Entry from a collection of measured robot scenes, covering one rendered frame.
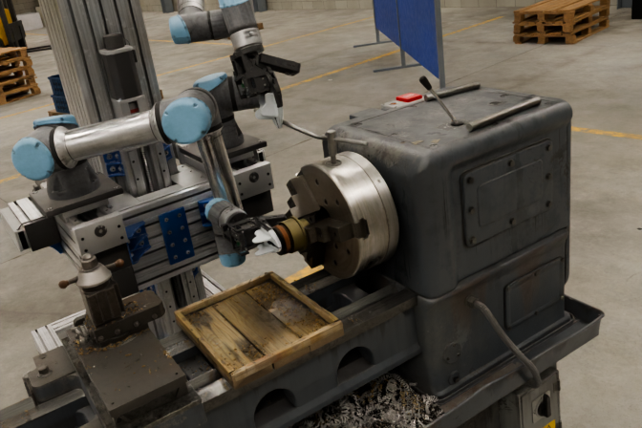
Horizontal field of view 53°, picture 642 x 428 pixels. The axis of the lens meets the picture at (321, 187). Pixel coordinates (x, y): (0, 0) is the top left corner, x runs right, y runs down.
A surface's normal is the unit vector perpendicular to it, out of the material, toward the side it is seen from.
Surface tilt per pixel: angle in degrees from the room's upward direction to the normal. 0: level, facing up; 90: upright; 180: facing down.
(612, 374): 0
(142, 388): 0
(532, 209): 90
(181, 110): 89
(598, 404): 0
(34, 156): 91
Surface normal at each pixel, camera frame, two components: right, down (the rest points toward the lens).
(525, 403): 0.54, 0.20
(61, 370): -0.13, -0.92
